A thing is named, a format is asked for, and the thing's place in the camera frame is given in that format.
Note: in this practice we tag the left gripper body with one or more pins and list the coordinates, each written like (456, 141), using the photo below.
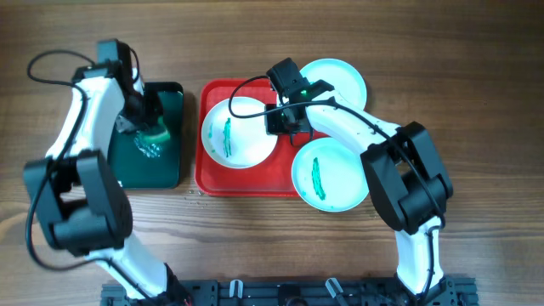
(140, 112)

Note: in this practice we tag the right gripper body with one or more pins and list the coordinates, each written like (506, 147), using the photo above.
(275, 124)

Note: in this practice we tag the green sponge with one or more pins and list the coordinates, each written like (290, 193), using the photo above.
(156, 134)

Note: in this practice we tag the white plate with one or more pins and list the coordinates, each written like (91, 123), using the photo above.
(233, 142)

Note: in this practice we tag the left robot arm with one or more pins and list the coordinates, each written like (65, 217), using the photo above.
(75, 197)

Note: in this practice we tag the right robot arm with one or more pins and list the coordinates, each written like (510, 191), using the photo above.
(407, 180)

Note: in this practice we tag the black tray with green water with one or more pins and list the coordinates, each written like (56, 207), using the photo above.
(137, 165)

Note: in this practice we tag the light blue lower plate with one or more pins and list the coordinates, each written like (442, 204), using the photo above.
(328, 176)

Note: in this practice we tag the light blue plate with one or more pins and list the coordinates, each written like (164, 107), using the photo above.
(328, 176)
(342, 76)

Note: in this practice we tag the light blue upper plate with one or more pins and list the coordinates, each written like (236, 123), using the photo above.
(342, 76)

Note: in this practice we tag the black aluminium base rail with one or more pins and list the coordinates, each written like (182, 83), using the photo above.
(369, 291)

